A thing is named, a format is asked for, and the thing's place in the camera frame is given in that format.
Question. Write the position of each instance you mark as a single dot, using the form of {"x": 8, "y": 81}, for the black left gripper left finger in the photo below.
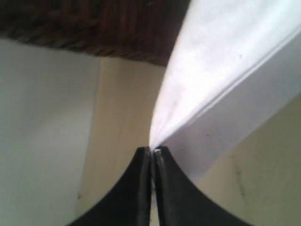
{"x": 128, "y": 203}

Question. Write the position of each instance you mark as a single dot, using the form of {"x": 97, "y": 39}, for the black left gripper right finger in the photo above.
{"x": 179, "y": 201}

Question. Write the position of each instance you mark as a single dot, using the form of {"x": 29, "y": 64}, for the white t-shirt with red print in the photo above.
{"x": 234, "y": 65}

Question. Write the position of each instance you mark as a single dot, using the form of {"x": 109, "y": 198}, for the dark red wicker basket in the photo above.
{"x": 140, "y": 30}

